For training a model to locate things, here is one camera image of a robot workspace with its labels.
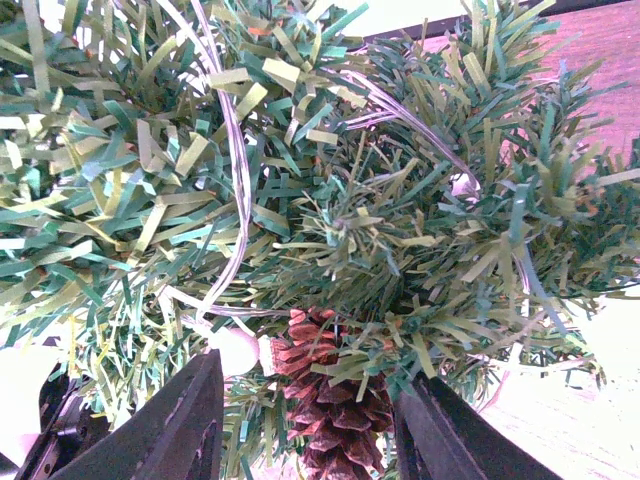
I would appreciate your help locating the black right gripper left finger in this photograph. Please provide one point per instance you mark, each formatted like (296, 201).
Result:
(177, 434)

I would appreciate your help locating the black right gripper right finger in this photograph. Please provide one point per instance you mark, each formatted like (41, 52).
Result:
(439, 436)

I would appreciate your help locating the brown pinecone ornament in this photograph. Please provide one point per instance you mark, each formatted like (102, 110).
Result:
(339, 420)

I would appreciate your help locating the small green christmas tree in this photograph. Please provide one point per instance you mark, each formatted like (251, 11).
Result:
(177, 176)

